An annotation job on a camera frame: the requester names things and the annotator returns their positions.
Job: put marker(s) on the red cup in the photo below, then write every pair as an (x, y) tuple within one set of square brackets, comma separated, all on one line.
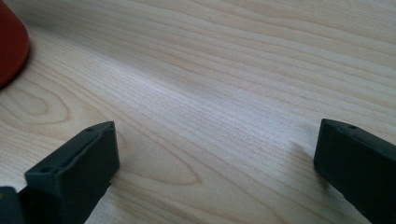
[(11, 43)]

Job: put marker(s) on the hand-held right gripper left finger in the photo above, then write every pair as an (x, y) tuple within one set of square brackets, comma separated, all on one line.
[(77, 168)]

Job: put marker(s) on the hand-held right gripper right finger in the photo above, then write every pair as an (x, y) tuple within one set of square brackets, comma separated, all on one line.
[(358, 165)]

